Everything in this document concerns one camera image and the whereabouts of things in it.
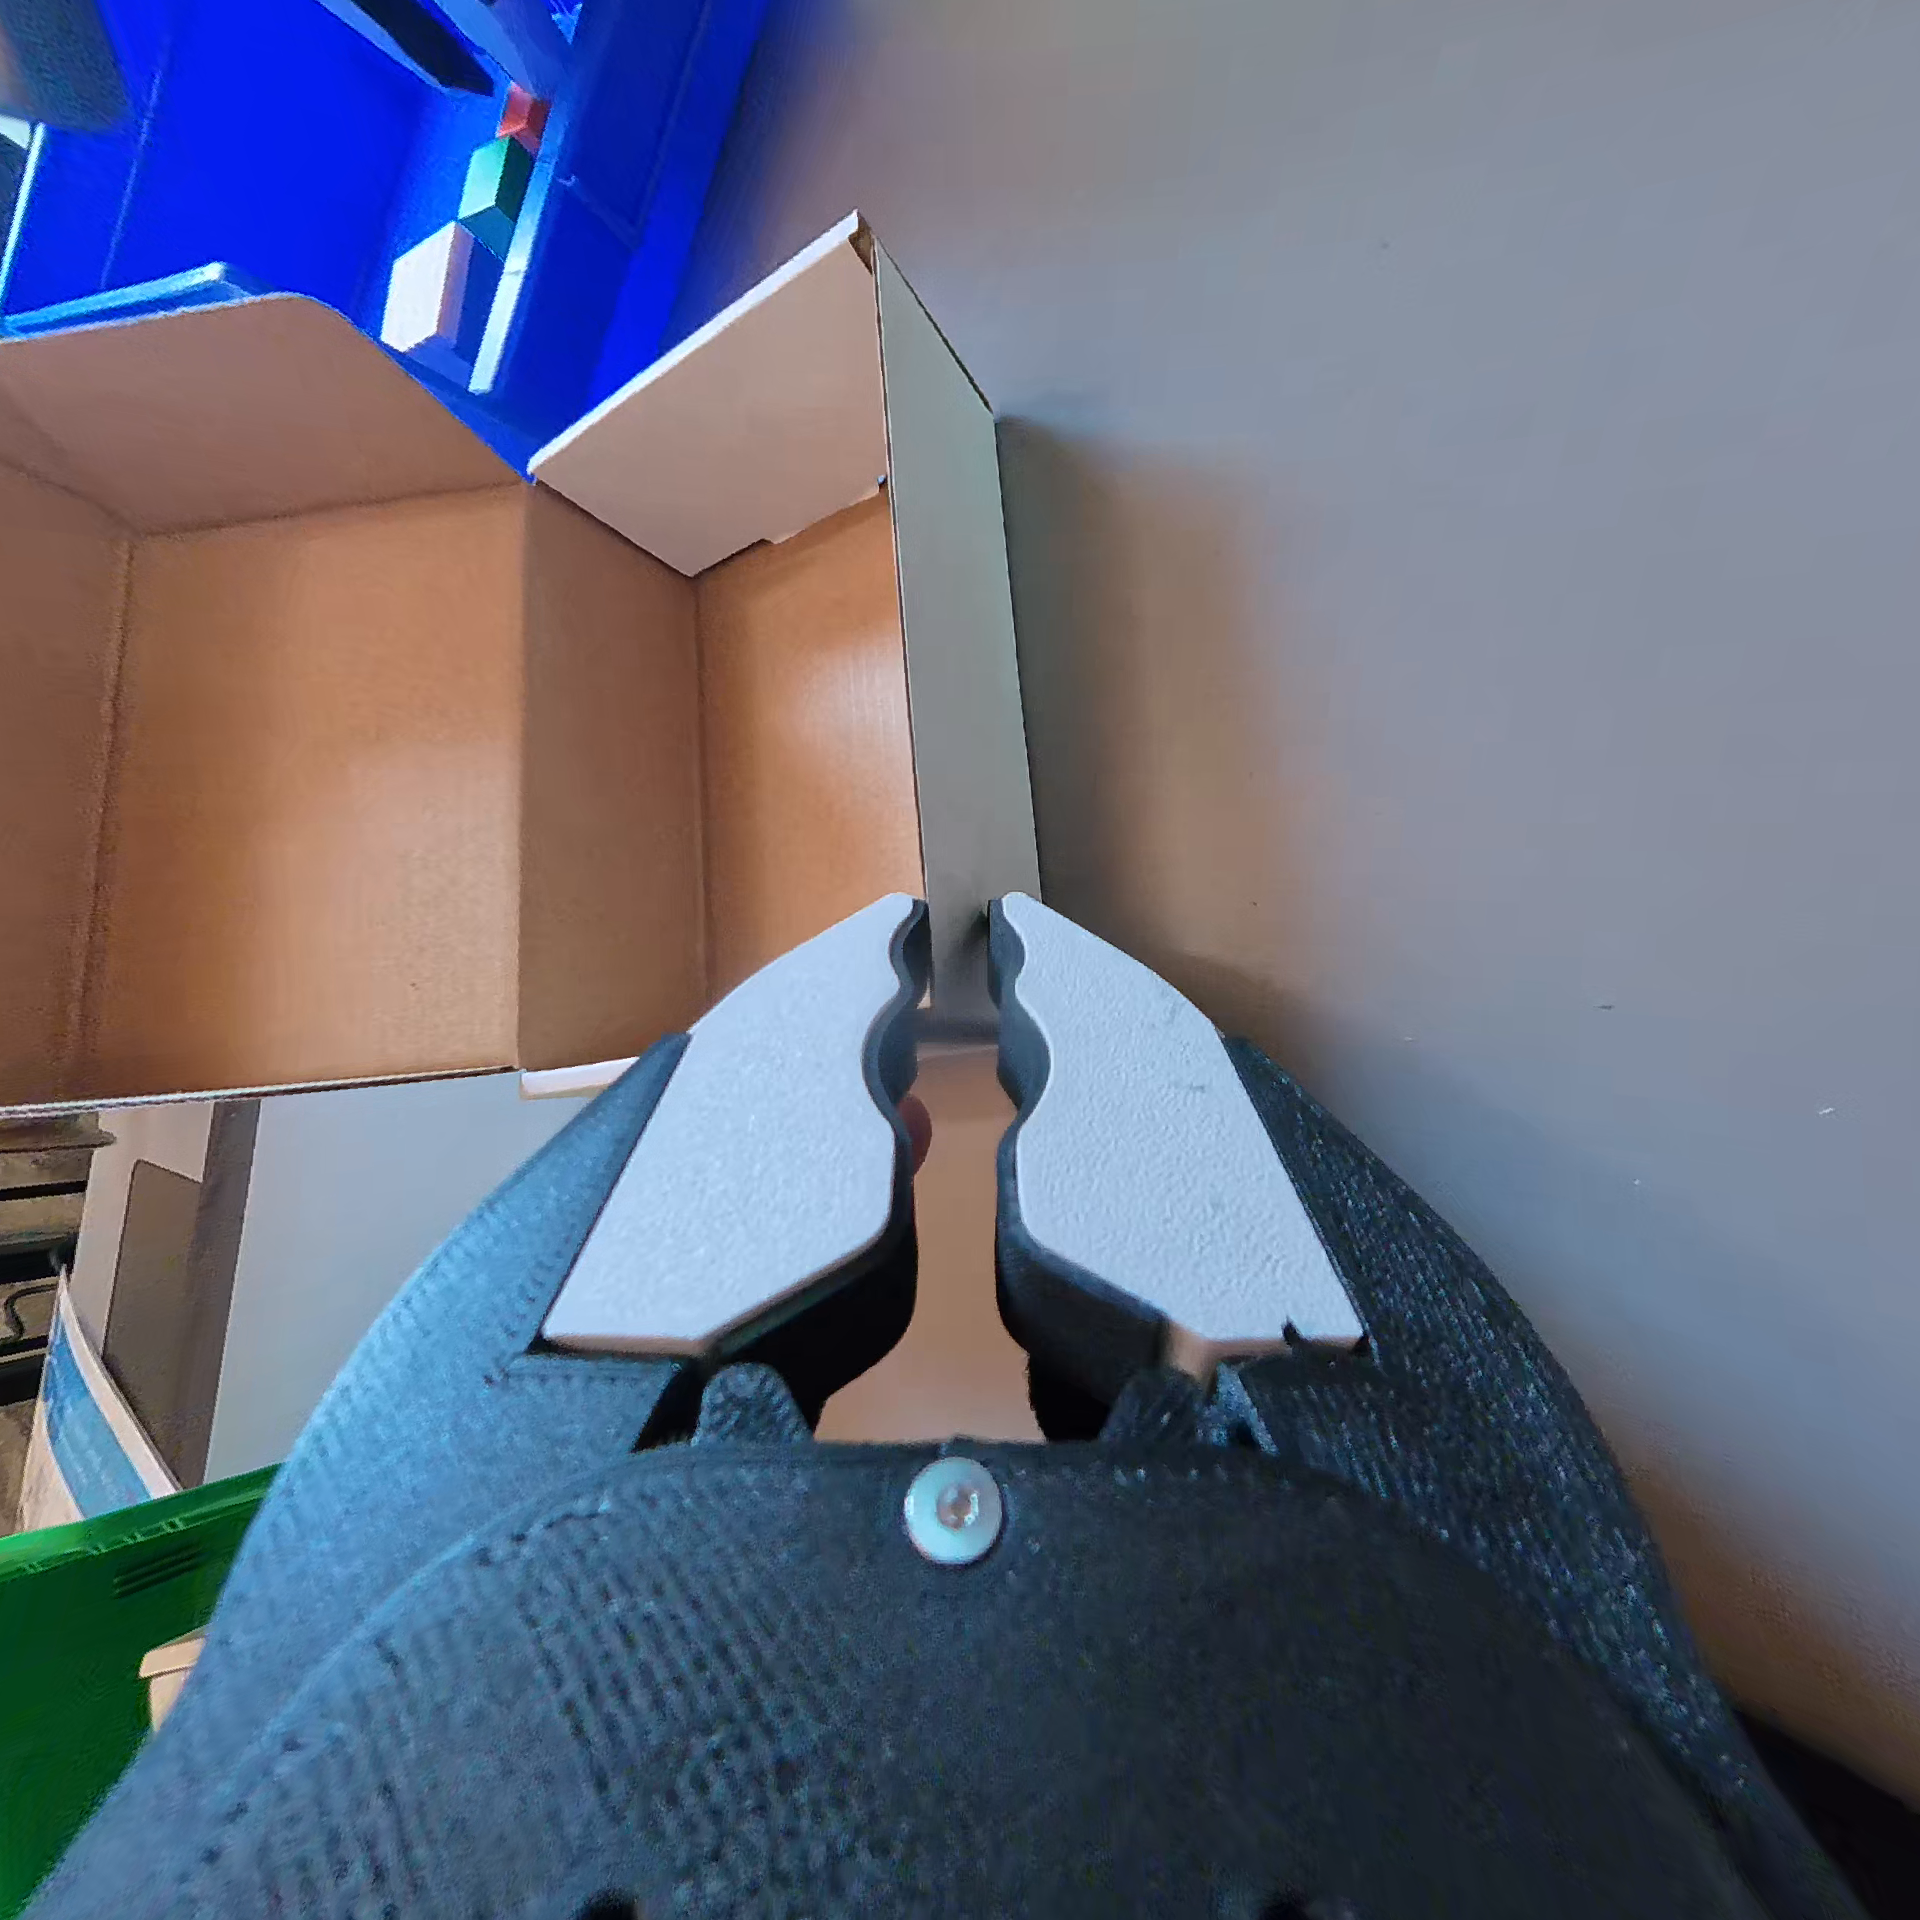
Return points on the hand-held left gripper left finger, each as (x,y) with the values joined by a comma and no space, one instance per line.
(751,1155)

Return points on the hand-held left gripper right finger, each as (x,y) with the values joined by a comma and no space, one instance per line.
(1154,1141)

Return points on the white cardboard box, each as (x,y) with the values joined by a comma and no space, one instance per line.
(345,781)

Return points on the white cube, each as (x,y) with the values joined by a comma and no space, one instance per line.
(435,293)

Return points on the green cube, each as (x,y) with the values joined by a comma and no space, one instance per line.
(494,192)

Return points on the red cube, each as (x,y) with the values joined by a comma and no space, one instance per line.
(520,115)

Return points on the blue plastic bin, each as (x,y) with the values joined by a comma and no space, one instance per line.
(254,164)

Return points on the white board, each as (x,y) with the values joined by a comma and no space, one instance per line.
(151,1291)

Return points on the white and blue carton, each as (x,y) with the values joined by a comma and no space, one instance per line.
(75,1433)

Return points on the green plastic bin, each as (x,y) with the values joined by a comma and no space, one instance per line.
(75,1680)

